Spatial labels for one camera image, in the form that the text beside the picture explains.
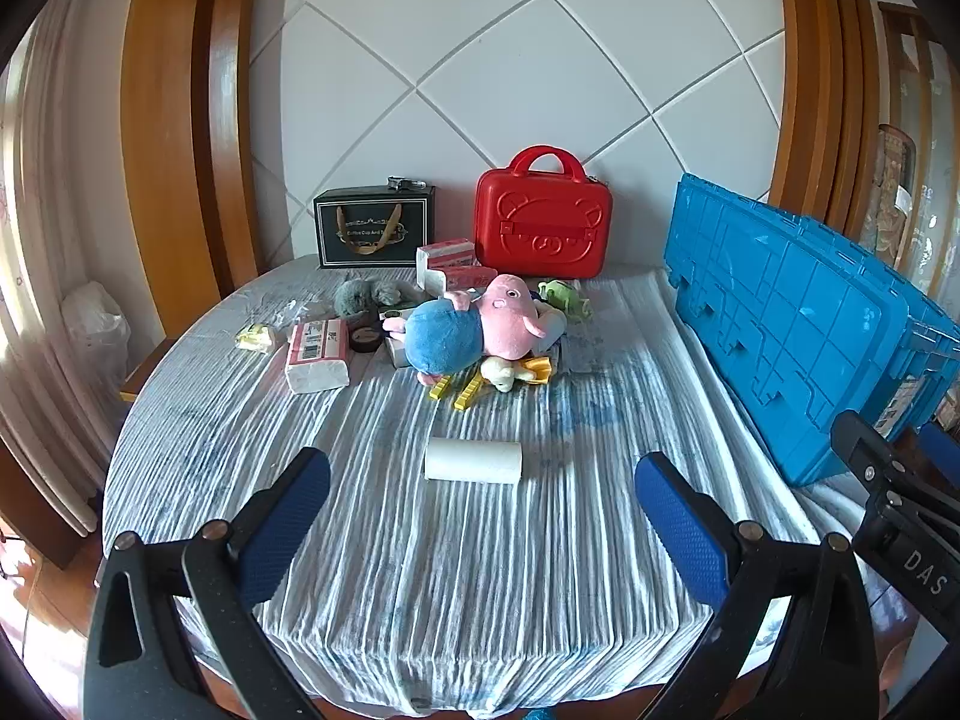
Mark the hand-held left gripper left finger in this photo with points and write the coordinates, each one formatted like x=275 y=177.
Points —
x=289 y=525

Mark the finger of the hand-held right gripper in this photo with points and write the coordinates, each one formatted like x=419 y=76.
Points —
x=941 y=446
x=862 y=450

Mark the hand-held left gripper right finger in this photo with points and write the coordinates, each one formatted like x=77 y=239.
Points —
x=679 y=525

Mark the blue plastic storage crate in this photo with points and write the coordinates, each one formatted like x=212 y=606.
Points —
x=787 y=315

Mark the yellow plastic toy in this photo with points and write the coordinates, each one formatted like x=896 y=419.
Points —
x=466 y=395

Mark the white tissue pack pink label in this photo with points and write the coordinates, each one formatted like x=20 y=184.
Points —
x=319 y=367

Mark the striped white blue tablecloth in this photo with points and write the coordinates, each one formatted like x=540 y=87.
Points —
x=450 y=577

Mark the small yellow packet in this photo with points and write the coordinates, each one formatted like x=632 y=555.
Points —
x=256 y=337

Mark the white paper roll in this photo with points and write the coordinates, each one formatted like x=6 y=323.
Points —
x=472 y=461

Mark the white cardboard box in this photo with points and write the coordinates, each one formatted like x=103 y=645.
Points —
x=396 y=352

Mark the wooden chair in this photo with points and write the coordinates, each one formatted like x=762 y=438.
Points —
x=146 y=379

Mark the clear plastic wrapper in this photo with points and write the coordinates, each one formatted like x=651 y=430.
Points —
x=296 y=311

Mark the cream yellow plush toy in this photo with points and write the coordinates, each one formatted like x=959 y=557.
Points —
x=499 y=373

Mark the grey plush toy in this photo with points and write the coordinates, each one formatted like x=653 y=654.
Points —
x=356 y=298

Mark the pink blue pig plush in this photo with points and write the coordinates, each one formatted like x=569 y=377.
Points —
x=442 y=337

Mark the green frog toy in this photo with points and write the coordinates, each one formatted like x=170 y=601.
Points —
x=562 y=296

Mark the clear plastic bag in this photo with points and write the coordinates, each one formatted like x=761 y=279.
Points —
x=94 y=330

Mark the black gift box gold ribbon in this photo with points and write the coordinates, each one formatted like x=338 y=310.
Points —
x=337 y=240

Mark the small red hard case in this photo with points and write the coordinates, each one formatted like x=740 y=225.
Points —
x=540 y=232

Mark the small metal clip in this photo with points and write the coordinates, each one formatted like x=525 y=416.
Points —
x=405 y=182

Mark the sheer white curtain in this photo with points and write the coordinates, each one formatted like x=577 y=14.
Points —
x=45 y=202

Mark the curved wooden door frame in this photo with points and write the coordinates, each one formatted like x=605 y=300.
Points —
x=172 y=127
x=810 y=90

